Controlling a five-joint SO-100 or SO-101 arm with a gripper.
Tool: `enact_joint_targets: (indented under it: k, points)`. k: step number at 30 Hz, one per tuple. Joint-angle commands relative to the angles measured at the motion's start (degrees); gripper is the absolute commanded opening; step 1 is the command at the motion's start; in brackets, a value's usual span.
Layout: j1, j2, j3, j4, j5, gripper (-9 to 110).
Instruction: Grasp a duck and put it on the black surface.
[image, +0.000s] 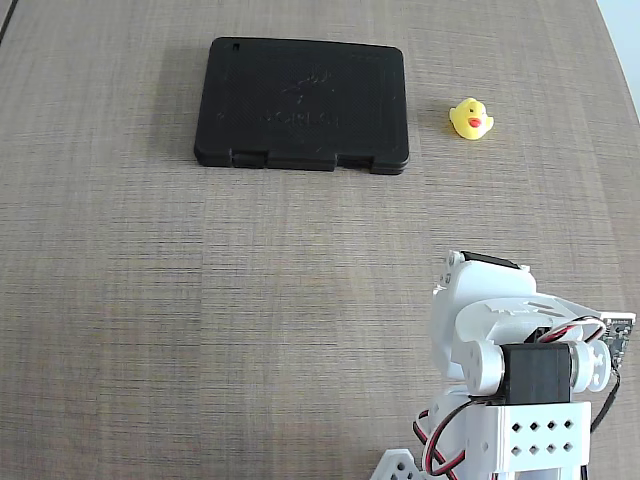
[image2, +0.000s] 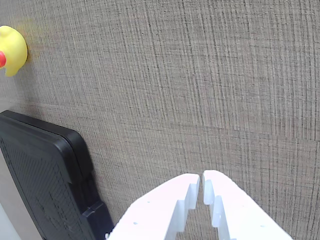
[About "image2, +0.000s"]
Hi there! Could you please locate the yellow rubber duck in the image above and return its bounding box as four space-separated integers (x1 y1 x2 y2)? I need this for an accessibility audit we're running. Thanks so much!
0 25 29 78

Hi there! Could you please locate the black plastic case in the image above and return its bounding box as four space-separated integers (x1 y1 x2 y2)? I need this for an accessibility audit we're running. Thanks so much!
0 110 116 240

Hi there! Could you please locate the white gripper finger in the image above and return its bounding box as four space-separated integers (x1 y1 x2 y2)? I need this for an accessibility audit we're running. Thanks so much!
202 170 294 240
105 173 201 240

